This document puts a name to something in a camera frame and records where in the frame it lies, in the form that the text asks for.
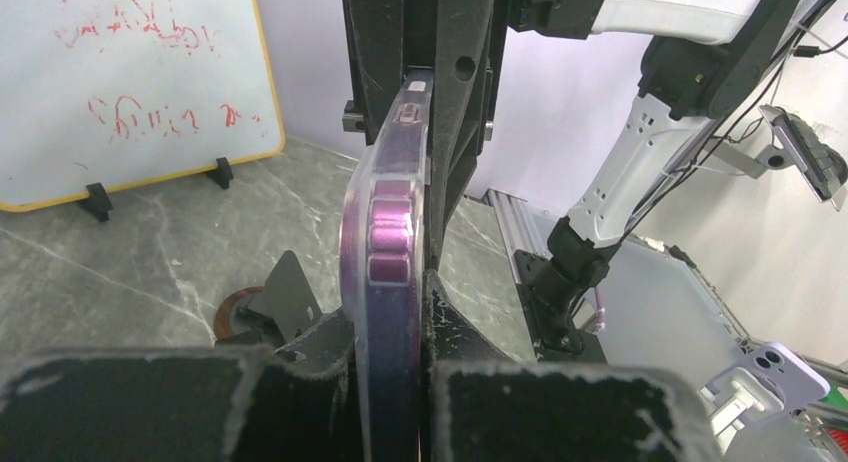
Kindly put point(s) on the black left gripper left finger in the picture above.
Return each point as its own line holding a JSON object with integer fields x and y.
{"x": 228, "y": 403}

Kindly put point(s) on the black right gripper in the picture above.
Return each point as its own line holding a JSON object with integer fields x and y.
{"x": 386, "y": 39}

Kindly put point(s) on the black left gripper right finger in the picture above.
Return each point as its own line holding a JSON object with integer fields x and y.
{"x": 481, "y": 405}

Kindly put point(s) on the purple phone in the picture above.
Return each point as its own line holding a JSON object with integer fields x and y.
{"x": 381, "y": 273}

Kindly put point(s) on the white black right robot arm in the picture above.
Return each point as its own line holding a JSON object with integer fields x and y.
{"x": 704, "y": 59}

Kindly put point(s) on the lilac phone on white holder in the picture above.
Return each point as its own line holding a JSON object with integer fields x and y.
{"x": 763, "y": 386}

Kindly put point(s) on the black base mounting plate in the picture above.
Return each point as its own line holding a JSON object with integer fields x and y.
{"x": 554, "y": 335}

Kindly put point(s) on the yellow framed whiteboard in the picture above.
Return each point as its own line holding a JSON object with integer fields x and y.
{"x": 99, "y": 96}

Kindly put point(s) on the black keyboard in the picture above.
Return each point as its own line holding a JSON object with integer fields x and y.
{"x": 823, "y": 168}

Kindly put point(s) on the aluminium rail frame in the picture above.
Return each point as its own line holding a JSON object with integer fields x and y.
{"x": 519, "y": 229}

